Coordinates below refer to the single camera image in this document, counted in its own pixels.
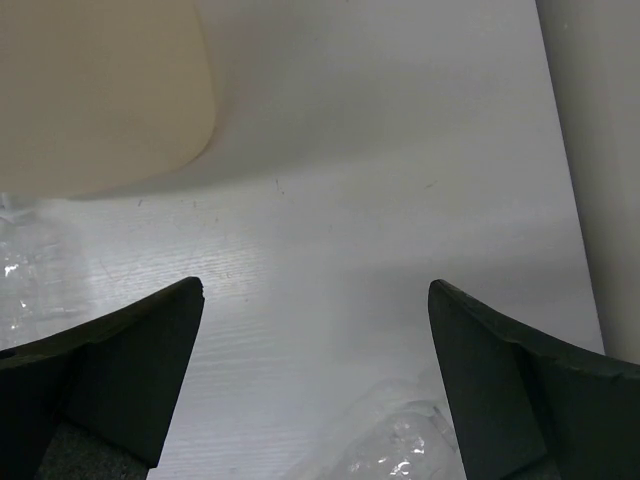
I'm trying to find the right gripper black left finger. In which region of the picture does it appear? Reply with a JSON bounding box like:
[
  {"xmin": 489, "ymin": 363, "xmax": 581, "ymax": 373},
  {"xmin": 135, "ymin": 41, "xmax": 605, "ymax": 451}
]
[{"xmin": 1, "ymin": 277, "xmax": 204, "ymax": 479}]

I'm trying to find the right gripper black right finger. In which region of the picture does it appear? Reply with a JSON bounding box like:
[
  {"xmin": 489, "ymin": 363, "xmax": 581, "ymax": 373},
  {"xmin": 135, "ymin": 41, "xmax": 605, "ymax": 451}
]
[{"xmin": 428, "ymin": 280, "xmax": 639, "ymax": 479}]

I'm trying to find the clear bottle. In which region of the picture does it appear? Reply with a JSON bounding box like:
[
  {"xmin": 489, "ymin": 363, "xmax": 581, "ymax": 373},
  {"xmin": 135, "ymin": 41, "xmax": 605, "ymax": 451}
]
[
  {"xmin": 287, "ymin": 370, "xmax": 466, "ymax": 479},
  {"xmin": 1, "ymin": 192, "xmax": 77, "ymax": 349}
]

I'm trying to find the clear bottle beside bin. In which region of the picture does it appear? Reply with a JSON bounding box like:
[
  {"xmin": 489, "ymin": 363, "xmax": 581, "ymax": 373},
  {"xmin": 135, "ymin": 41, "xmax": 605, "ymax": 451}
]
[{"xmin": 1, "ymin": 192, "xmax": 77, "ymax": 349}]

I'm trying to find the cream plastic bin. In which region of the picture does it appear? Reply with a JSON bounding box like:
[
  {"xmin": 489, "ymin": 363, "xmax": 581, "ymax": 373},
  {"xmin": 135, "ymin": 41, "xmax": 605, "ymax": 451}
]
[{"xmin": 1, "ymin": 1, "xmax": 216, "ymax": 198}]

